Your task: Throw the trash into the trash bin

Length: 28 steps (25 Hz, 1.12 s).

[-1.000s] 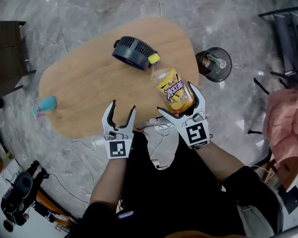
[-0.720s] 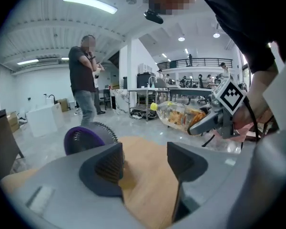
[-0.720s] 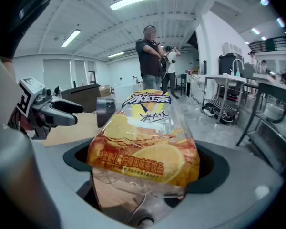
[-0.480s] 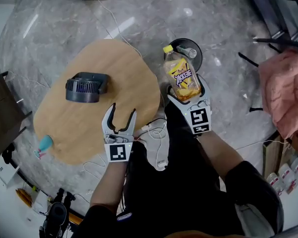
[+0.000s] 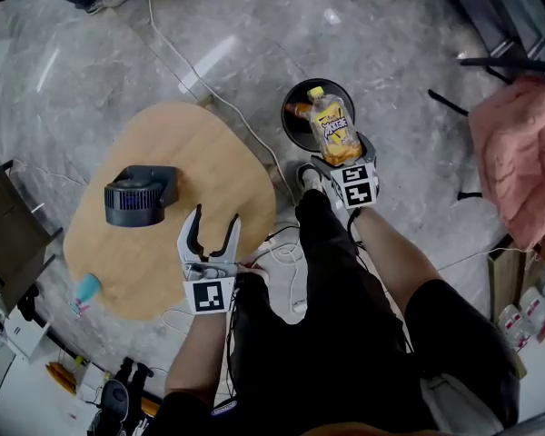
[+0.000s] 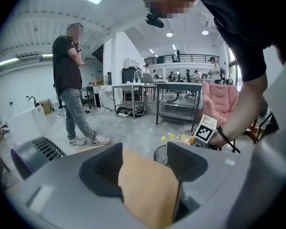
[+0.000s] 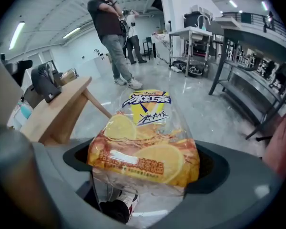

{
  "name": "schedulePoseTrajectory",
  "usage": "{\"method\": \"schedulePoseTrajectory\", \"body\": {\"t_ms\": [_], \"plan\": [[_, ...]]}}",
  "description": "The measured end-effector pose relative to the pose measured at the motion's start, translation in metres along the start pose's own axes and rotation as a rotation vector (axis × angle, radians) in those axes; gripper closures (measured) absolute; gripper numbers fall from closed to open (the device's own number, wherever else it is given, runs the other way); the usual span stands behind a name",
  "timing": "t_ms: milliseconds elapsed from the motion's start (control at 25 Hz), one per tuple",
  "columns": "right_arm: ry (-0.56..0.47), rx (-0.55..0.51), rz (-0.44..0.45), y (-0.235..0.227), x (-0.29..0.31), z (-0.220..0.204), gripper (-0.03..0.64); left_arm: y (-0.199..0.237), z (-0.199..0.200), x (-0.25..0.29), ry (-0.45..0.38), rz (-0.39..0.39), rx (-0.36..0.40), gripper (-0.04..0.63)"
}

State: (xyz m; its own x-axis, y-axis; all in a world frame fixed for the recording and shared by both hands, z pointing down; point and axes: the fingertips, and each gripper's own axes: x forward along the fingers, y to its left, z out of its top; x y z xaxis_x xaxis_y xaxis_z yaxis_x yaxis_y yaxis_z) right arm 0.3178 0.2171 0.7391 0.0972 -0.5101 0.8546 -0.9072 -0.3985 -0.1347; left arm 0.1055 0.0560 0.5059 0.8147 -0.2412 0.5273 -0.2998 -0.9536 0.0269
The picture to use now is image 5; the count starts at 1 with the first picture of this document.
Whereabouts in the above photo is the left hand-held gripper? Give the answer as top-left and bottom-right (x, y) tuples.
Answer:
(176, 203), (243, 316)

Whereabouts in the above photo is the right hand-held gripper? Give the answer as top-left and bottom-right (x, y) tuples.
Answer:
(310, 133), (381, 210)

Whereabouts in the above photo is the yellow juice bottle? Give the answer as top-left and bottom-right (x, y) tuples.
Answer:
(306, 84), (364, 168)

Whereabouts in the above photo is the black round waste bin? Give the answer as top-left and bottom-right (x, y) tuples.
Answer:
(281, 77), (357, 154)

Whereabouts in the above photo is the orange capped bottle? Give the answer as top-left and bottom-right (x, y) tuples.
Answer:
(284, 100), (312, 120)

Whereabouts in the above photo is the person's left forearm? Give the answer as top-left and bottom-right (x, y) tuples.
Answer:
(163, 308), (236, 407)

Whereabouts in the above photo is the person's right forearm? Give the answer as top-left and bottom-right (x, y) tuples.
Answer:
(351, 203), (447, 318)

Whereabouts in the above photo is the oval wooden table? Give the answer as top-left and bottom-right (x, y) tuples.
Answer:
(62, 101), (279, 322)

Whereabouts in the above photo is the purple desk fan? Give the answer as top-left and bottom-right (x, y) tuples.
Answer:
(103, 164), (181, 229)

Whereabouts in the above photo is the teal spray bottle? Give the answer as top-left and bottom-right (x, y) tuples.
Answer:
(69, 272), (104, 320)

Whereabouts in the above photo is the person's black clothed body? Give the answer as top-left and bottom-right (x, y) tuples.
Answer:
(153, 161), (522, 436)

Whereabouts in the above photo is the pink jacket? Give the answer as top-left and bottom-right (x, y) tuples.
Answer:
(467, 74), (545, 253)

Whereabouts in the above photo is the dark wooden desk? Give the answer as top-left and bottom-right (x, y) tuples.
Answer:
(0, 158), (65, 318)

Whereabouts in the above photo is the grey metal chair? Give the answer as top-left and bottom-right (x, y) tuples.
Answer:
(428, 0), (545, 118)

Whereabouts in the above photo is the white floor cable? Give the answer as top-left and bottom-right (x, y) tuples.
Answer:
(146, 0), (297, 204)

